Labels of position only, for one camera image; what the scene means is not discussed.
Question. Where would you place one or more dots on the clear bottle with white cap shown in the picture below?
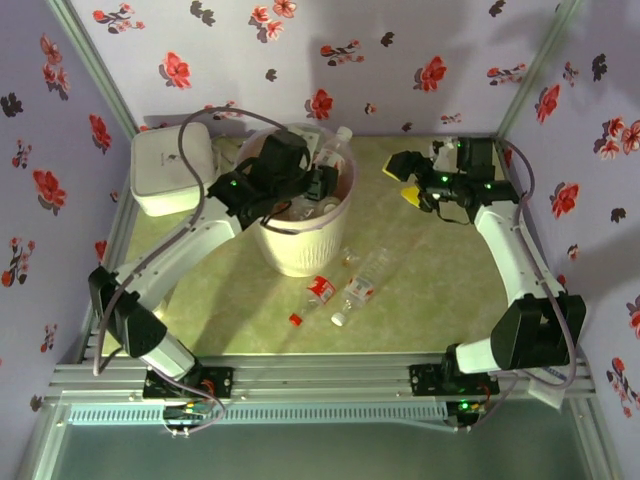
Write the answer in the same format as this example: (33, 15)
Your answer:
(330, 204)

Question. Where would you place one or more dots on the white ribbed plastic bin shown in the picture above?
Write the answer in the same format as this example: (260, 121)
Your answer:
(300, 250)

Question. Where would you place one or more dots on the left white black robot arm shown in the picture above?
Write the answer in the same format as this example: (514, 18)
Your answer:
(165, 270)

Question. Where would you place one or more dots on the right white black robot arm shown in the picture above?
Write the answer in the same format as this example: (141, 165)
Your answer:
(505, 250)

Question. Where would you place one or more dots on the pink bin liner bag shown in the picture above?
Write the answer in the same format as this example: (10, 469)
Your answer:
(248, 150)

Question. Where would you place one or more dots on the white square bin lid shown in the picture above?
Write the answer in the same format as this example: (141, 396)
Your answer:
(160, 165)

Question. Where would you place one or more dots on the green marbled table mat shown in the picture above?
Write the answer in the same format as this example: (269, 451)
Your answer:
(425, 280)

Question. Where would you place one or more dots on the red cola bottle red cap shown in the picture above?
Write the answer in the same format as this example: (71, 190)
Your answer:
(322, 289)

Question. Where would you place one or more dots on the long water bottle red-white label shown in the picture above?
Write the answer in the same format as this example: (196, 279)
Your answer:
(361, 286)

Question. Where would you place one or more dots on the right green controller board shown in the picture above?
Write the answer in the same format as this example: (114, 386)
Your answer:
(465, 406)

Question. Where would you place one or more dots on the green controller board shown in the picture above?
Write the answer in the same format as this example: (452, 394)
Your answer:
(187, 411)
(465, 406)

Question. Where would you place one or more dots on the white plastic tag pouch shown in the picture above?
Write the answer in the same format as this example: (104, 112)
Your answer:
(550, 390)

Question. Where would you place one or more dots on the left green controller board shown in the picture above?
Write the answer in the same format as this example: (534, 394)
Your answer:
(187, 411)

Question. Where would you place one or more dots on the right aluminium corner post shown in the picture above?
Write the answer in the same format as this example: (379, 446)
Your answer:
(540, 60)

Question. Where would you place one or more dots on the aluminium corner post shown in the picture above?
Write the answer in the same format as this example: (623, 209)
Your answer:
(90, 65)
(540, 60)

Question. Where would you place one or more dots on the aluminium side frame rail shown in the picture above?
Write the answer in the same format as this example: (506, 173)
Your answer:
(115, 230)

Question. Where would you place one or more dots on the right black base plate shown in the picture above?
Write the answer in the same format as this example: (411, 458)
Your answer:
(422, 380)

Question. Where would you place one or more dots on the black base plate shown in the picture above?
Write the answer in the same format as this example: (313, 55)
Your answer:
(422, 380)
(220, 382)

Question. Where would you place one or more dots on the aluminium front frame rail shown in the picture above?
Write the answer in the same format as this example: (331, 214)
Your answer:
(320, 380)

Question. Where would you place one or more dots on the left aluminium corner post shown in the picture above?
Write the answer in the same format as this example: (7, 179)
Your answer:
(90, 65)

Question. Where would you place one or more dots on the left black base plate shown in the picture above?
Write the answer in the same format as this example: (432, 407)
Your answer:
(220, 382)

